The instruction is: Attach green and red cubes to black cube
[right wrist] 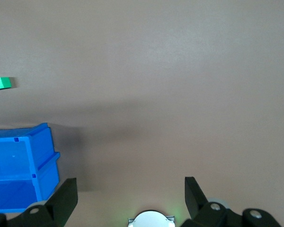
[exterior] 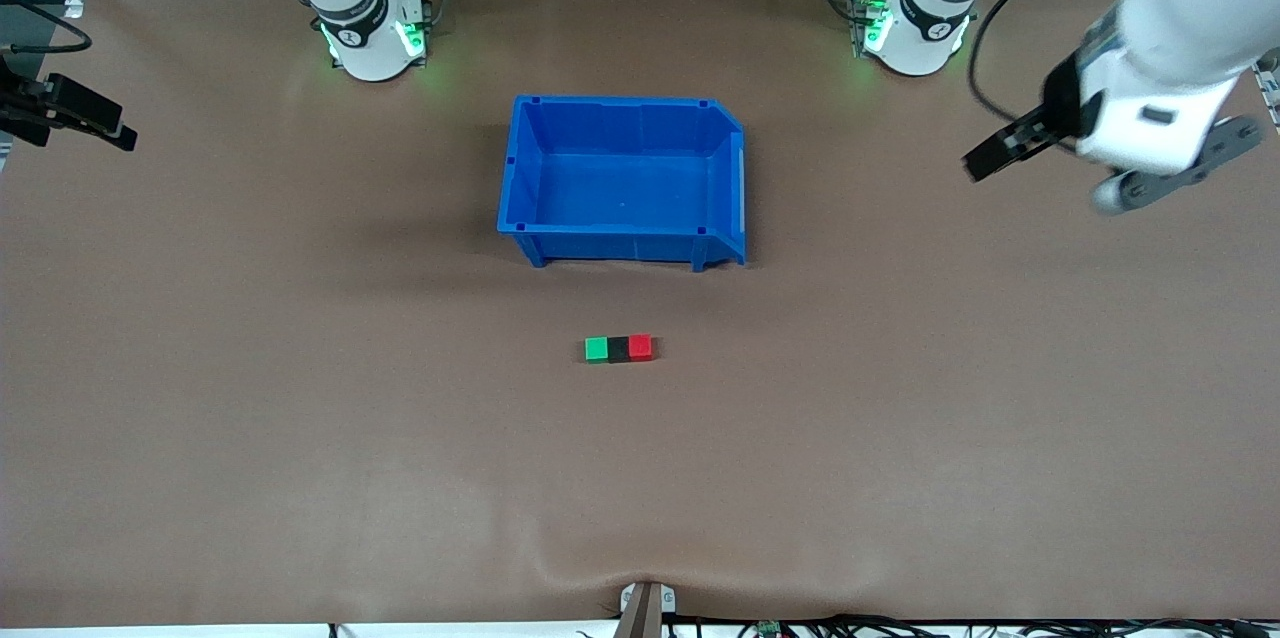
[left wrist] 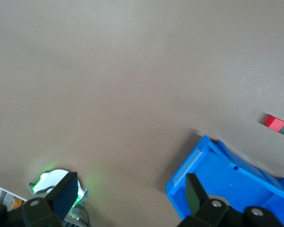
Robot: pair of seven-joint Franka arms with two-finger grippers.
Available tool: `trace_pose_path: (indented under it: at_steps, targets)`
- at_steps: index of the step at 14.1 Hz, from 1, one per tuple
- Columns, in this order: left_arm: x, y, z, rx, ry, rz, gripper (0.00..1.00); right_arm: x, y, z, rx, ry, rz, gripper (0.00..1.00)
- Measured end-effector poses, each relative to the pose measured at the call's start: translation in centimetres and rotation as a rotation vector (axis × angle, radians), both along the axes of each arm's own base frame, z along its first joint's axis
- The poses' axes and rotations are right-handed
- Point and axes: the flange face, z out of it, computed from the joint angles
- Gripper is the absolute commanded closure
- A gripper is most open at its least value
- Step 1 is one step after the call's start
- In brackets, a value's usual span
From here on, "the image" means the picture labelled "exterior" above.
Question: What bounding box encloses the blue plastic storage bin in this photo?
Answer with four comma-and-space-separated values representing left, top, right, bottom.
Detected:
497, 96, 748, 273

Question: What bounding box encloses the metal table clamp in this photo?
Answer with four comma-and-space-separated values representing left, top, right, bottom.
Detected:
619, 581, 677, 638

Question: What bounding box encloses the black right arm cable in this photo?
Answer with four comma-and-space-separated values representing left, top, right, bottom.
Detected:
0, 0, 94, 54

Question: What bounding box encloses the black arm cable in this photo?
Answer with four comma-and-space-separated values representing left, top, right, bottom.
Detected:
967, 0, 1186, 155
0, 0, 94, 54

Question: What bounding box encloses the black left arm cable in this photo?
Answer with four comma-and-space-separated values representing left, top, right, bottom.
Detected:
967, 0, 1186, 155

